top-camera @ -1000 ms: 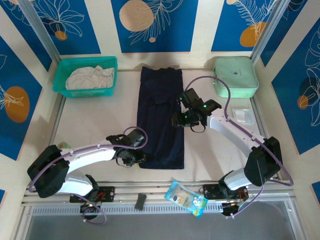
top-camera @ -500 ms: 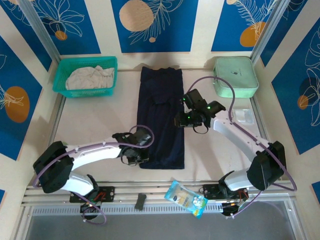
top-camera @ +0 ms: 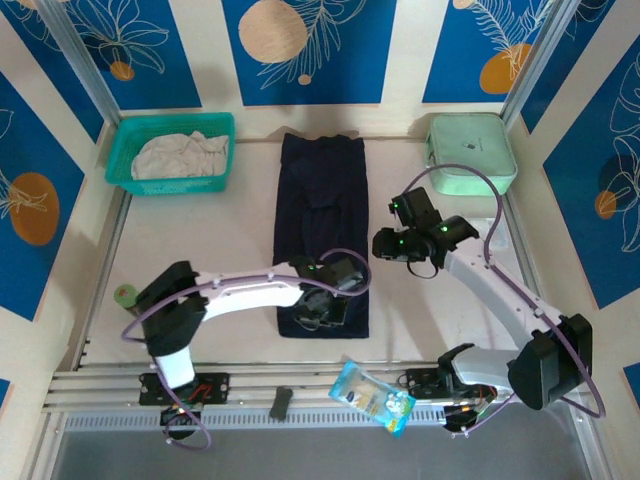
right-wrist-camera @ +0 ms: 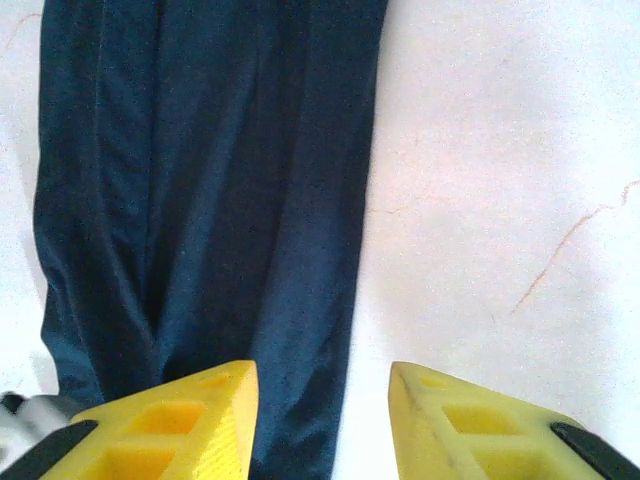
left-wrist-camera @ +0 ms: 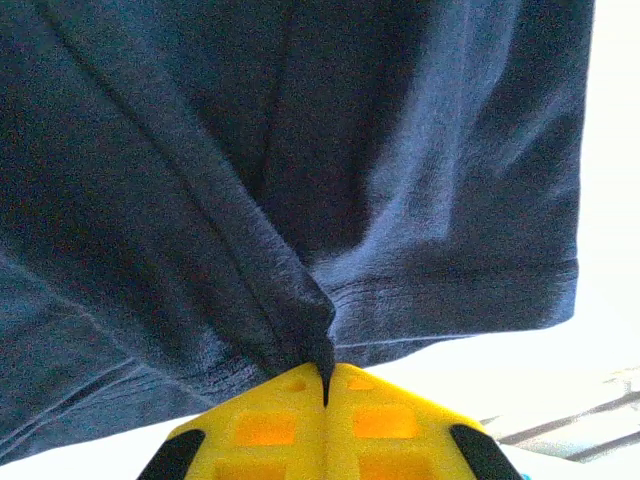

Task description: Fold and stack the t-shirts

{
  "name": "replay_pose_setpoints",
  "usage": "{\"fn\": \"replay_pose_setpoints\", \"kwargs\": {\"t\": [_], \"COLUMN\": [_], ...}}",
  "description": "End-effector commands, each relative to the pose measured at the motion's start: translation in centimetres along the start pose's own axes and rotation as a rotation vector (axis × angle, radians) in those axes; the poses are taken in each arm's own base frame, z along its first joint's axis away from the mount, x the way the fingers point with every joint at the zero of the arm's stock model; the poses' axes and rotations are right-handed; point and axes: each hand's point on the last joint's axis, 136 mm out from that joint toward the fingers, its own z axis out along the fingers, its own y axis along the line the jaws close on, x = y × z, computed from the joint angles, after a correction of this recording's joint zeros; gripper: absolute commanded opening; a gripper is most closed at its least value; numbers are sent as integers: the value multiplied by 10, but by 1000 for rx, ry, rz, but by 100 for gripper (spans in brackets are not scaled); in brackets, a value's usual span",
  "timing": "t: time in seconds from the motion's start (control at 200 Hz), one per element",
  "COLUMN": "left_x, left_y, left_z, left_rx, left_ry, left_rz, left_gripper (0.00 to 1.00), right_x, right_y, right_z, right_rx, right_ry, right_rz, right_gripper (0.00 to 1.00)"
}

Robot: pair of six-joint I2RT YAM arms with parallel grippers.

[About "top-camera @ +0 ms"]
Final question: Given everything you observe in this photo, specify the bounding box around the grey slotted cable duct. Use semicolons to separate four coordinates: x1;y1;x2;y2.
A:
63;405;447;432

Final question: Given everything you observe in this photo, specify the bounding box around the aluminium rail frame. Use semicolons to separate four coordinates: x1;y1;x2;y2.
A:
42;358;591;417

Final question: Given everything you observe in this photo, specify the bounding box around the teal plastic basket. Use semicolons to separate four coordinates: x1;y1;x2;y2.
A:
103;111;236;197

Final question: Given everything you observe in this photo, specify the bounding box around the cream white t-shirt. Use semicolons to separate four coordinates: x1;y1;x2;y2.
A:
130;129;230;181

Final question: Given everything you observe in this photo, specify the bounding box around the small black clip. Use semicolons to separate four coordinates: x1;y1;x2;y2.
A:
269;385;294;420

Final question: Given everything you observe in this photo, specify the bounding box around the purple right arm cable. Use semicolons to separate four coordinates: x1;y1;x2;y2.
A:
399;163;609;441

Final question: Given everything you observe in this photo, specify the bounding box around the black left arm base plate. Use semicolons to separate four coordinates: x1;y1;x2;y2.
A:
138;372;231;406

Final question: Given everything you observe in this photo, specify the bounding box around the mint green zip case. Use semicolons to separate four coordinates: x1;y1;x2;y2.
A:
425;113;519;197

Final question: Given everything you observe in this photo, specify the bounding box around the blue and yellow snack packet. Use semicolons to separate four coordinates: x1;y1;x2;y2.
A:
328;360;417;439

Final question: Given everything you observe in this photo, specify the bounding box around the aluminium frame post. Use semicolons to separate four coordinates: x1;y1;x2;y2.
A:
38;0;122;119
501;0;584;129

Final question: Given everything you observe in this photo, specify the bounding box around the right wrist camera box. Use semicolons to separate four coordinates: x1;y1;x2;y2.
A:
388;186;442;229

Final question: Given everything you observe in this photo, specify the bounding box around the green capped bottle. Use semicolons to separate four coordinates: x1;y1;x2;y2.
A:
113;283;142;312

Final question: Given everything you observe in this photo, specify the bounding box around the navy blue t-shirt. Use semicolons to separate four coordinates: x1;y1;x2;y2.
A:
272;130;371;340

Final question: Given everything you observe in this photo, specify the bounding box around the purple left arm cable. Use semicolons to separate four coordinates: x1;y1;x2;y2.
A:
122;248;374;451

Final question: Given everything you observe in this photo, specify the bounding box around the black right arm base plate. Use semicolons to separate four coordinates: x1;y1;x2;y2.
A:
403;367;497;402

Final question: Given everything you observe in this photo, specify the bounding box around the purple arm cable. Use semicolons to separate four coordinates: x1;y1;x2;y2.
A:
122;248;374;451
399;163;609;441

